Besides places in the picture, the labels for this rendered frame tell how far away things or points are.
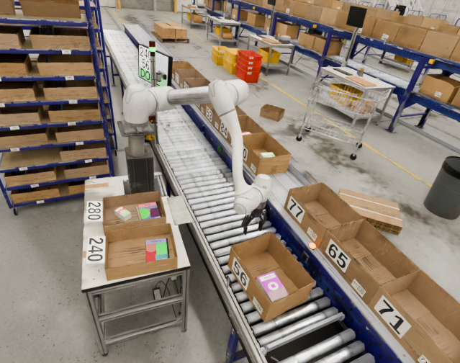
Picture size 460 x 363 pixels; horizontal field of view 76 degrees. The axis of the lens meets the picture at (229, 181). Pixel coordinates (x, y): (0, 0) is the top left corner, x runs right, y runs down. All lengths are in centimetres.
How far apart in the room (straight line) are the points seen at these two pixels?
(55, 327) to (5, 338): 30
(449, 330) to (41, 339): 244
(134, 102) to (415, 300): 192
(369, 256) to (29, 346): 228
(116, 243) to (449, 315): 180
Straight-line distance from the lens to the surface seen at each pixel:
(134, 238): 196
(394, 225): 372
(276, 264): 188
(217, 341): 242
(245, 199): 152
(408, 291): 194
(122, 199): 217
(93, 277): 183
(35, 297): 283
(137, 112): 195
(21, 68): 289
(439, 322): 191
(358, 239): 204
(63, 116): 301
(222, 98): 159
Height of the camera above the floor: 217
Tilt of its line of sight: 35 degrees down
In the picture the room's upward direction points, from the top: 8 degrees clockwise
